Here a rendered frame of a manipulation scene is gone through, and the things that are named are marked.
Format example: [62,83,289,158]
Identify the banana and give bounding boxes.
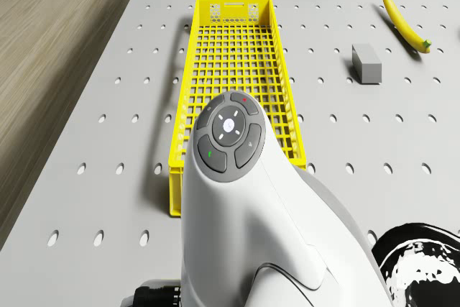
[381,0,433,55]

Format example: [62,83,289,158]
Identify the grey cube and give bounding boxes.
[351,43,383,85]

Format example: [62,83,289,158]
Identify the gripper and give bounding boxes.
[119,278,183,307]

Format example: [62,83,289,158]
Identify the yellow basket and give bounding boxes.
[167,0,308,219]

